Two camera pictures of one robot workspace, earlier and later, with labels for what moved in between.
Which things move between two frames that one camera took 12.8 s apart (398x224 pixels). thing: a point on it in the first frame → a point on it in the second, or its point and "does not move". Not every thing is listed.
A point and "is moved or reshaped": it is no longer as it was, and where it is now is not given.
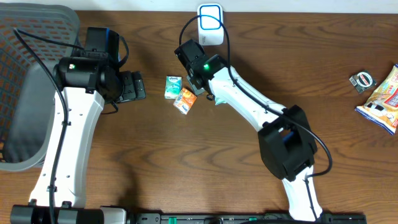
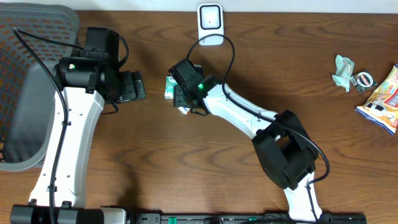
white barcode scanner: (211, 31) does not move
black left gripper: (134, 86) does not move
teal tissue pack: (173, 86) does not move
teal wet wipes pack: (219, 101) is moved or reshaped
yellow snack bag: (381, 107) does not move
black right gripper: (194, 89) → (176, 99)
